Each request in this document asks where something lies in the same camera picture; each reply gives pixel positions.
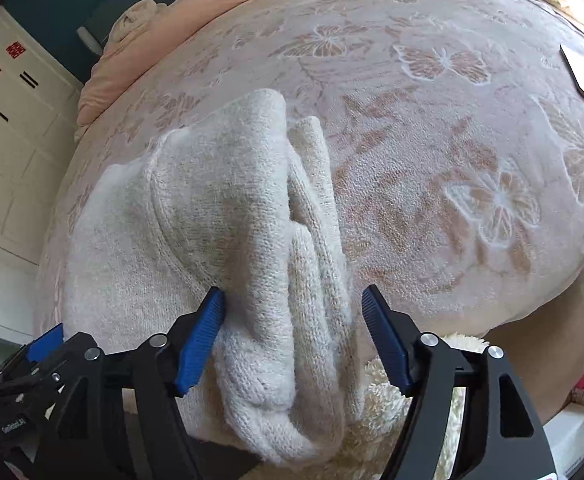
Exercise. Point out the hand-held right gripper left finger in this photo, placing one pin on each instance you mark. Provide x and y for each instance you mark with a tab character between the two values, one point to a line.
204	340

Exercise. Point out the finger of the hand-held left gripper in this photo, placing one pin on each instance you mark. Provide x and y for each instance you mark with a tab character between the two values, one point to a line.
47	344

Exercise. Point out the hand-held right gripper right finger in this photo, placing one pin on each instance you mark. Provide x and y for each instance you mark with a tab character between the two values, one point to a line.
384	340

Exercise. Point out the beige knit sweater black hearts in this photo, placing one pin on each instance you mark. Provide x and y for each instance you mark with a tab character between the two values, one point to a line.
222	210

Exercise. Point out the white fluffy cloth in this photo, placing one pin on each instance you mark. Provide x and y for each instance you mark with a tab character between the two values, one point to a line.
372	435

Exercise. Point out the pink floral bed blanket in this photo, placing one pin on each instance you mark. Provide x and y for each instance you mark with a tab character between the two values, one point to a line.
422	160

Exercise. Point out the white panelled wardrobe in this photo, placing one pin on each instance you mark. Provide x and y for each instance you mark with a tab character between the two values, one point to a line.
17	160

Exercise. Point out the peach duvet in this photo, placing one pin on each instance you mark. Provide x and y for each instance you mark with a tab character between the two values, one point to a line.
137	70

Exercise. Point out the beige crumpled cloth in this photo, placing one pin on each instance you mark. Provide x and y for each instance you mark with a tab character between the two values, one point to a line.
134	20

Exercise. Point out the grey-blue padded headboard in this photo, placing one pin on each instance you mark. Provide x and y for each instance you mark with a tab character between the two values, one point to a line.
122	5

